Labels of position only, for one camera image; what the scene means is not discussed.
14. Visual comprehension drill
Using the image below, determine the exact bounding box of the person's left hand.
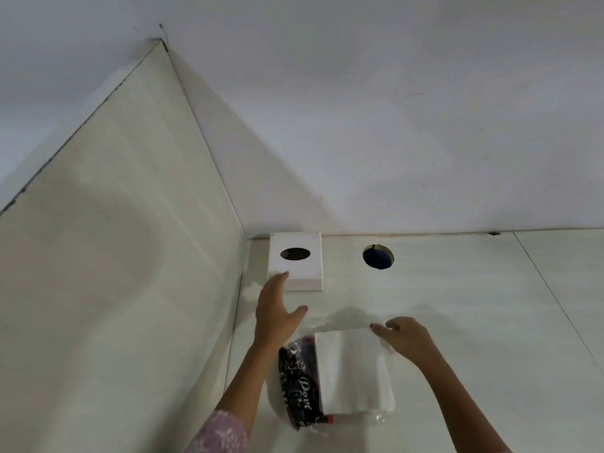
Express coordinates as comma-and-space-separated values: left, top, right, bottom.
254, 272, 309, 348

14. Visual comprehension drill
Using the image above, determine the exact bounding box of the person's right hand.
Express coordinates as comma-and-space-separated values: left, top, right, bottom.
369, 317, 443, 369

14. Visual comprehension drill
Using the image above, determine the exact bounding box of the white tissue stack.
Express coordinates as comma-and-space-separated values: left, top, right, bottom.
314, 327, 395, 416

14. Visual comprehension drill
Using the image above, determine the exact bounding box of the person's right forearm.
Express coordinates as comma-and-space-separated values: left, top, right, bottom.
415, 350, 513, 453

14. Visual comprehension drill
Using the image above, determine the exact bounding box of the person's left forearm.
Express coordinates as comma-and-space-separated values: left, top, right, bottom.
215, 342, 285, 426

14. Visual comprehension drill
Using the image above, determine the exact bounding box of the black printed plastic tissue wrapper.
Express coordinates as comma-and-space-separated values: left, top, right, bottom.
277, 337, 341, 433

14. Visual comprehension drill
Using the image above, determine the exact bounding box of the pink patterned sleeve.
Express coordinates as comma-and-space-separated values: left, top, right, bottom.
185, 410, 249, 453

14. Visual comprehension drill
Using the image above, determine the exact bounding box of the white wall tissue dispenser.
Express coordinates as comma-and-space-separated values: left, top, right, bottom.
267, 232, 324, 292

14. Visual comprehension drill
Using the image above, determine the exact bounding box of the round wall hole blue pipe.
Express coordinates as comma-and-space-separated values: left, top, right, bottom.
362, 245, 395, 271

